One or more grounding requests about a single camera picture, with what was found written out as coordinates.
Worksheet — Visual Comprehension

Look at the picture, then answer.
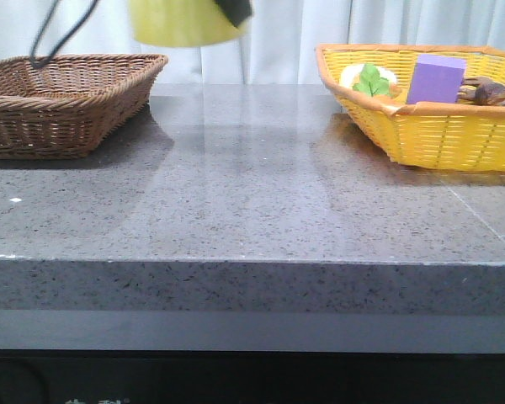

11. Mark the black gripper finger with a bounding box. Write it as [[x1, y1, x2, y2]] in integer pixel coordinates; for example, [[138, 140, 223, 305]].
[[214, 0, 253, 28]]

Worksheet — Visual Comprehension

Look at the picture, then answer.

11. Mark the yellow tape roll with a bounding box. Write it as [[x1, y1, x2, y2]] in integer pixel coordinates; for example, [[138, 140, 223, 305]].
[[128, 0, 251, 47]]

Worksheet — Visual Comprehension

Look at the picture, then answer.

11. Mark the white curtain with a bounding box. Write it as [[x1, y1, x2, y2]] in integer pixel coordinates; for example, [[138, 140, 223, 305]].
[[0, 0, 505, 84]]

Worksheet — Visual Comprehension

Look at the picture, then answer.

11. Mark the white round toy bun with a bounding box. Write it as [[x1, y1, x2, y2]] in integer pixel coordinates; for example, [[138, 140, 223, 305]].
[[338, 63, 398, 88]]

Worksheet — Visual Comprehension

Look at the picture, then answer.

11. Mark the green toy leaf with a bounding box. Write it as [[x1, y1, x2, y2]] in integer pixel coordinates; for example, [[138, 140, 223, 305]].
[[352, 63, 391, 97]]

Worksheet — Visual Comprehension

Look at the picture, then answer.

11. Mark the orange toy carrot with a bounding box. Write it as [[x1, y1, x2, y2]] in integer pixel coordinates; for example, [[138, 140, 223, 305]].
[[373, 83, 403, 104]]

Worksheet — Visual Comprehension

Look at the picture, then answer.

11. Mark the brown wicker basket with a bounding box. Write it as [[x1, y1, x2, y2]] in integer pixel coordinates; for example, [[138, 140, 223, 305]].
[[0, 54, 168, 160]]

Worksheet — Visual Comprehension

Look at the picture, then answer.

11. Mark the purple foam block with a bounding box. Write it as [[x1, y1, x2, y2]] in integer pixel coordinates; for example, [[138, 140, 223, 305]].
[[407, 53, 466, 104]]

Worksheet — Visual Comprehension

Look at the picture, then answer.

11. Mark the yellow woven basket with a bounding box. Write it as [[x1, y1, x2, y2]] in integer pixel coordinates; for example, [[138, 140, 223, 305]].
[[316, 44, 505, 172]]

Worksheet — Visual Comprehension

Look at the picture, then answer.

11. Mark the brown toy animal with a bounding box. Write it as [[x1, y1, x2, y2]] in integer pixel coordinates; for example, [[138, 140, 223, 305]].
[[458, 76, 505, 107]]

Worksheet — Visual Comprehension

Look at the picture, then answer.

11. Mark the black cable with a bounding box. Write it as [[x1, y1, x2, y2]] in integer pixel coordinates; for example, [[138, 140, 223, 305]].
[[28, 0, 100, 69]]

